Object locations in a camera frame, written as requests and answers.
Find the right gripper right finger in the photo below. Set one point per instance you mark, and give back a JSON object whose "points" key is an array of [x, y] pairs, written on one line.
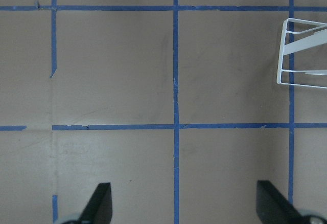
{"points": [[272, 207]]}

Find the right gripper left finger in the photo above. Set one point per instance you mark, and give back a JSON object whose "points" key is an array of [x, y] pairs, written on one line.
{"points": [[99, 207]]}

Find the white wire cup rack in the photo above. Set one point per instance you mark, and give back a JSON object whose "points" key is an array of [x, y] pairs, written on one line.
{"points": [[298, 64]]}

